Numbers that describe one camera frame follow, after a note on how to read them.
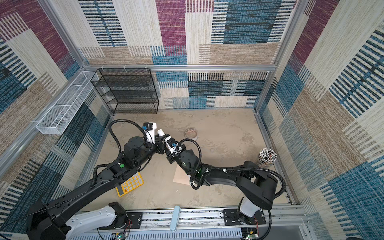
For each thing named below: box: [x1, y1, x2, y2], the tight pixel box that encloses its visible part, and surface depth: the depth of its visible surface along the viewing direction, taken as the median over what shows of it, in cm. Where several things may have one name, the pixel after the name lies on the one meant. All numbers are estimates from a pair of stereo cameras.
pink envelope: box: [173, 164, 191, 186], surface depth 89 cm
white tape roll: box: [184, 128, 199, 141], surface depth 108 cm
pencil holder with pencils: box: [257, 147, 278, 167], surface depth 77 cm
